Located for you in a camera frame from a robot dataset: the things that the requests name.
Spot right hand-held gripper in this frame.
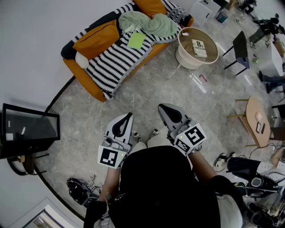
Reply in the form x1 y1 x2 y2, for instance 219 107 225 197
157 103 208 155

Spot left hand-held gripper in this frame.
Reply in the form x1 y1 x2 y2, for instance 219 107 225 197
97 112 134 169

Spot green notebook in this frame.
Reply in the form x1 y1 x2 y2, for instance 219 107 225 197
127 32 147 49

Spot person's right forearm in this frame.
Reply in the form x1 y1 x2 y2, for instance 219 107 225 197
188 151 218 185

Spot person's left forearm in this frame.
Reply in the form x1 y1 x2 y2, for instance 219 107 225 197
99 166 122 203

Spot orange sofa with striped cover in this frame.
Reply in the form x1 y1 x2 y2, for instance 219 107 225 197
61 0 191 101

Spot beige paperback book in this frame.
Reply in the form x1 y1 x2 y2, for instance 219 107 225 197
191 39 208 58

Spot person's white trousers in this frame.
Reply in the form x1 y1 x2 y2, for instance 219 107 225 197
132 133 176 152

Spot person's black shirt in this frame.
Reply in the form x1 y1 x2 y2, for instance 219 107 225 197
83 146 245 228

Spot round beige basket table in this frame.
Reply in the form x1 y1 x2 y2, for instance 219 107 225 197
175 26 220 70

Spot light wooden side table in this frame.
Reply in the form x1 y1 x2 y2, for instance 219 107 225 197
227 95 272 148

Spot small white pillow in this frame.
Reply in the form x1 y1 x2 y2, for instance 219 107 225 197
75 52 89 69

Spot black framed monitor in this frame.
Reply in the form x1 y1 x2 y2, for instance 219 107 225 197
0 103 61 159

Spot orange cushion with dark piping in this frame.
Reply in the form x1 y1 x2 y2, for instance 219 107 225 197
73 20 122 60

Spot black metal stand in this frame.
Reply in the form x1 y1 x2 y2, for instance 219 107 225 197
6 152 50 176

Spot pale green knitted throw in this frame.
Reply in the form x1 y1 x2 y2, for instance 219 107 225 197
118 11 182 38

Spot black chair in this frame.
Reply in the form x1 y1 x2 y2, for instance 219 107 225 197
222 30 250 77

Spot black equipment pile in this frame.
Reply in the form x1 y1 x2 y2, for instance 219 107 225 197
231 173 285 228

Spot white sink cabinet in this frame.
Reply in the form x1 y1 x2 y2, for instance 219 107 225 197
188 0 223 26

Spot teal mesh waste bin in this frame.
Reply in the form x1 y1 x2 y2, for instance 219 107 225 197
216 11 228 24

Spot white counter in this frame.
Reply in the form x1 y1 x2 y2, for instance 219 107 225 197
259 41 285 76

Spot plain orange cushion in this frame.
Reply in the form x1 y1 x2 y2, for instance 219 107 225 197
133 0 168 20

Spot black cable bundle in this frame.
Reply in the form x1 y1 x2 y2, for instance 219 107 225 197
66 175 103 207

